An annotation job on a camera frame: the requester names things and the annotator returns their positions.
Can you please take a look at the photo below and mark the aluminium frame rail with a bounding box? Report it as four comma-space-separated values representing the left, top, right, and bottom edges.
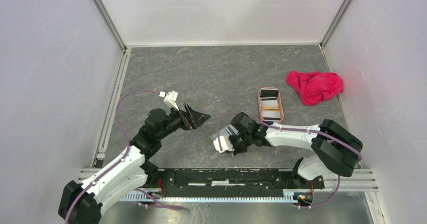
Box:
75, 0, 388, 224

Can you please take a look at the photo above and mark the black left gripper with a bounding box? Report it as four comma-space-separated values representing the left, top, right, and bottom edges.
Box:
157, 102, 210, 140

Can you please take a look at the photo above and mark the silver card with black stripe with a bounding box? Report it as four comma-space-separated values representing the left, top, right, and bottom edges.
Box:
261, 110, 282, 121

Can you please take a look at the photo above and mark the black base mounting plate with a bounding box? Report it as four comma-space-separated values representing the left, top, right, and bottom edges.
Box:
141, 168, 325, 198

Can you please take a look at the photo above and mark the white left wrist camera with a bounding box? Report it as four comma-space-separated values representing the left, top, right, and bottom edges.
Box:
159, 91, 179, 110

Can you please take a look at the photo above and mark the yellow credit card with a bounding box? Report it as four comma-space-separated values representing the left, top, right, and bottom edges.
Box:
261, 106, 280, 111

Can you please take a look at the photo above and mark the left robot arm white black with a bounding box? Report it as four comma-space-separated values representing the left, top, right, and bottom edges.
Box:
58, 104, 211, 223

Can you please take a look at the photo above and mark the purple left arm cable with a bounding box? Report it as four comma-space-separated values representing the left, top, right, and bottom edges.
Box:
65, 89, 185, 224

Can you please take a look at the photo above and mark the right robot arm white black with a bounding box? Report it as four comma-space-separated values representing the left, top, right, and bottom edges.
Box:
214, 112, 363, 188

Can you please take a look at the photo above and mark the pink oval card tray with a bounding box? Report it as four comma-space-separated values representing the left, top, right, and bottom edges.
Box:
257, 87, 284, 123

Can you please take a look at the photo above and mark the crumpled red cloth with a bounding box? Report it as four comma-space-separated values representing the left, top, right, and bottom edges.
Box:
286, 70, 343, 106

